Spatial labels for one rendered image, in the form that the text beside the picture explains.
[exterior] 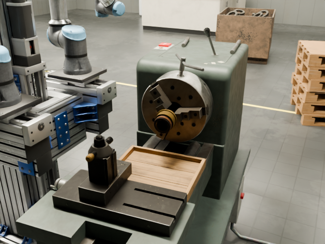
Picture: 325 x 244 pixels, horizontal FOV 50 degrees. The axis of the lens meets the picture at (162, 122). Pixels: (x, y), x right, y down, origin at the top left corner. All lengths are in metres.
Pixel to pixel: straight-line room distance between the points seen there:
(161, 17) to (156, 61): 7.71
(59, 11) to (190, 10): 7.30
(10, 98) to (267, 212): 1.99
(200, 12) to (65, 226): 8.12
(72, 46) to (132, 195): 0.91
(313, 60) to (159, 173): 2.89
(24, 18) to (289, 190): 2.34
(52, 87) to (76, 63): 0.22
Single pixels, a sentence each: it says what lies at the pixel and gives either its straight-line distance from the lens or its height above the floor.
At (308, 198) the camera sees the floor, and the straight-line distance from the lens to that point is 3.06.
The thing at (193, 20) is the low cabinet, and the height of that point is 0.34.
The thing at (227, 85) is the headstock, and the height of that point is 1.18.
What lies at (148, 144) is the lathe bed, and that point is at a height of 0.87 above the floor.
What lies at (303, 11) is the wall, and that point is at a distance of 11.33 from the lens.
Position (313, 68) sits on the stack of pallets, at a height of 0.66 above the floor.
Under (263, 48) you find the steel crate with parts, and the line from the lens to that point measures 6.51.
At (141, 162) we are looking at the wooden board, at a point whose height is 0.88.
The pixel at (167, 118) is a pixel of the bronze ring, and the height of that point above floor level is 1.11.
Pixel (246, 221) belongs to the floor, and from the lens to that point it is 2.70.
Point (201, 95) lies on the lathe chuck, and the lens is 1.54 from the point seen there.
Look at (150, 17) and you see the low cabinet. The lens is 9.60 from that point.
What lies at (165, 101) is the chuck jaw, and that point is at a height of 1.14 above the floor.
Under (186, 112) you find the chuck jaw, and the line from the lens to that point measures 1.51.
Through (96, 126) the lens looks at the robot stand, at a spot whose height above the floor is 0.89.
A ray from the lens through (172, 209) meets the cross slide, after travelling 1.17.
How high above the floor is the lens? 1.70
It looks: 25 degrees down
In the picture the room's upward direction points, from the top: straight up
